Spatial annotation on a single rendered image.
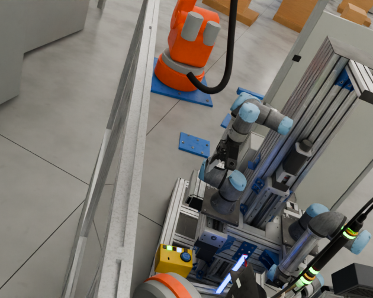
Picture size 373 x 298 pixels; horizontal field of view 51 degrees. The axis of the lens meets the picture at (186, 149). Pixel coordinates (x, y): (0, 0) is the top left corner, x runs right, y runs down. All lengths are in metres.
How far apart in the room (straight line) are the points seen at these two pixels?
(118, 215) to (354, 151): 3.11
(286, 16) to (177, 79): 5.81
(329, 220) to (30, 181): 2.43
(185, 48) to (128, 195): 4.45
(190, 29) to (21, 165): 2.54
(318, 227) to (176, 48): 3.60
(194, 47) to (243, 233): 3.18
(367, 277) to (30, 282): 2.05
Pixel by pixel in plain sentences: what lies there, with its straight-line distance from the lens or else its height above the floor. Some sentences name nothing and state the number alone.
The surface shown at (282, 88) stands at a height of 1.40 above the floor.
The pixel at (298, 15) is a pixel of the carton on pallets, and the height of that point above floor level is 0.33.
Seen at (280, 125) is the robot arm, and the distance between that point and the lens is 1.64.
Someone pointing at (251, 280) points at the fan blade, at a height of 1.41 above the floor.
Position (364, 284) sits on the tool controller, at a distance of 2.17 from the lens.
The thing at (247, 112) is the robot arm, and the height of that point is 1.82.
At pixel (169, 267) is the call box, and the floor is 1.04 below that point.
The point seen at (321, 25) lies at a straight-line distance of 2.90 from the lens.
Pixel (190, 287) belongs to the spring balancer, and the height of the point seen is 1.96.
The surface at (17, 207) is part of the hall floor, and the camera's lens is 3.29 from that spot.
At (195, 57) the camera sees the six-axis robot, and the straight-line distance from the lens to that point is 5.12.
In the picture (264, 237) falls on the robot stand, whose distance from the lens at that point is 2.40.
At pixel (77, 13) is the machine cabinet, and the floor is 0.33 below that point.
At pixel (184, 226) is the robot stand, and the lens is 3.22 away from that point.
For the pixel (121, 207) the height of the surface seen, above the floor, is 2.05.
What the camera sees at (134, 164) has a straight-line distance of 0.70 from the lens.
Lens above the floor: 2.50
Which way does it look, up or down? 35 degrees down
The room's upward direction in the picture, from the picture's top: 25 degrees clockwise
